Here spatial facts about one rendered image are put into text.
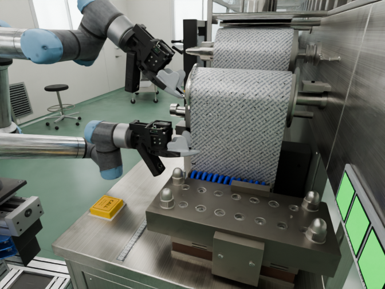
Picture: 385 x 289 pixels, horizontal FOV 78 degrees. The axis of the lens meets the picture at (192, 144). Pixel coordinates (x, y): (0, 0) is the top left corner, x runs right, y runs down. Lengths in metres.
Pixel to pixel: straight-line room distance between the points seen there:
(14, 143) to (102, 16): 0.43
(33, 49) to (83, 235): 0.48
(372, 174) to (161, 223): 0.41
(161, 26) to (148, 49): 6.09
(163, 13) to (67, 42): 6.08
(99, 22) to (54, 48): 0.14
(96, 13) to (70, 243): 0.60
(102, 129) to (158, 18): 6.11
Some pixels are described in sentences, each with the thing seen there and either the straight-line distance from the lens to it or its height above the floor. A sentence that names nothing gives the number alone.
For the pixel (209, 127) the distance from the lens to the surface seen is 0.63.
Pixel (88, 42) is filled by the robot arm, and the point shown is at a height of 1.37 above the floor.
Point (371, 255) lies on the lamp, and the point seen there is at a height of 1.19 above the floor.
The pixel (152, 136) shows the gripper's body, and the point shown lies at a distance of 0.67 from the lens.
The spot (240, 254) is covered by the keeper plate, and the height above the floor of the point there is 0.99.
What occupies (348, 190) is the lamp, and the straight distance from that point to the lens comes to 0.40.
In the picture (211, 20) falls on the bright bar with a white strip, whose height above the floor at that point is 1.43.
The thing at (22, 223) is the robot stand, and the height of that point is 0.72.
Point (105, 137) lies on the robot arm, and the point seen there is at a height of 1.12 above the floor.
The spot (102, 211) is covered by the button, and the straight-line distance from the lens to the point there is 0.77.
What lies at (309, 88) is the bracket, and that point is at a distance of 0.63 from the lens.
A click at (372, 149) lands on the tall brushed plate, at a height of 1.27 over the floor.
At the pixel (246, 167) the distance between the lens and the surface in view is 0.66.
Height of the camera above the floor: 1.40
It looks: 25 degrees down
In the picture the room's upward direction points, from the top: straight up
